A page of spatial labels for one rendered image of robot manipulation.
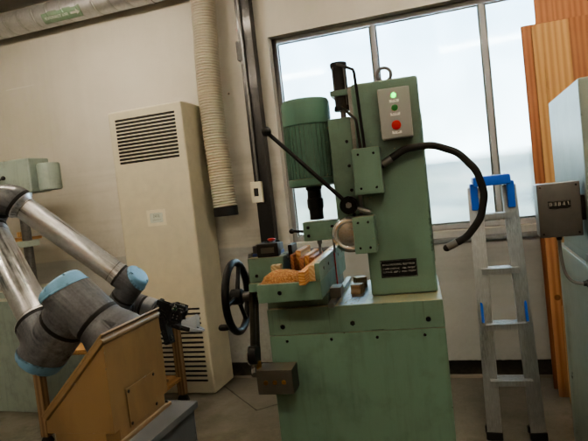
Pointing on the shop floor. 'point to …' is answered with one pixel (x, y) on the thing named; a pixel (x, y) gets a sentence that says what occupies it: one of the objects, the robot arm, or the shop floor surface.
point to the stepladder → (524, 324)
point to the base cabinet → (367, 386)
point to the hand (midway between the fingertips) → (200, 331)
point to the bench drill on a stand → (11, 395)
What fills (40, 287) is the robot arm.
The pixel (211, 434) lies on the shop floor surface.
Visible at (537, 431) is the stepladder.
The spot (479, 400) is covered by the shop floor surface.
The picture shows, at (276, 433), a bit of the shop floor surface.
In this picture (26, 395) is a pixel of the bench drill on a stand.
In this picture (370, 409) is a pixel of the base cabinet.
